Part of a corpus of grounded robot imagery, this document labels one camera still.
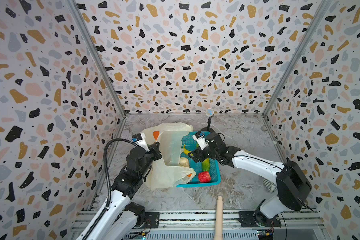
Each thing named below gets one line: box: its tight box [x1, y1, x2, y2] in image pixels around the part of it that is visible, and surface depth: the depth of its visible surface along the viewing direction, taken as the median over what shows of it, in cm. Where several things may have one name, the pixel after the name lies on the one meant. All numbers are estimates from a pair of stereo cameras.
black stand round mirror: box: [200, 108, 215, 133], surface depth 90 cm
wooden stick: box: [213, 195, 224, 240], surface depth 74 cm
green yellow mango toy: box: [202, 157, 210, 172], surface depth 91 cm
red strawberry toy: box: [198, 171, 211, 183], surface depth 84 cm
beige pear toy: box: [178, 157, 190, 168], surface depth 89 cm
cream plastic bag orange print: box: [140, 122, 196, 191], surface depth 73 cm
